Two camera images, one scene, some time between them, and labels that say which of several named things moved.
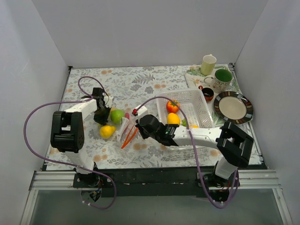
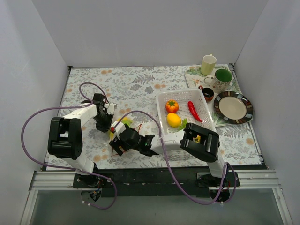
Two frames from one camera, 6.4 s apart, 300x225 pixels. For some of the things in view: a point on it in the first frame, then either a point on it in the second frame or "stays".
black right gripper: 140,127 → 119,145
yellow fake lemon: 173,118 stays
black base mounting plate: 146,182 stays
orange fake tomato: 171,107 stays
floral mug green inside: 221,81 stays
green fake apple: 116,116 → 128,122
